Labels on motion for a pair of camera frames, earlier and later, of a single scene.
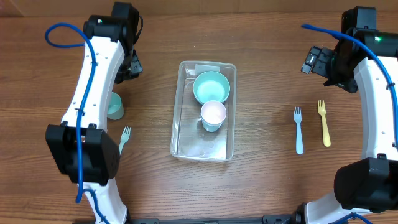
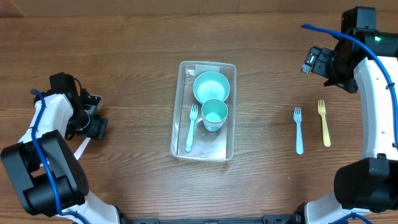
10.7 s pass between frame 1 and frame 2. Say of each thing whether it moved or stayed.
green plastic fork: moved
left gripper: moved
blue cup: stayed
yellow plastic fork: stayed
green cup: moved
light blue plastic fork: stayed
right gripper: stayed
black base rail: stayed
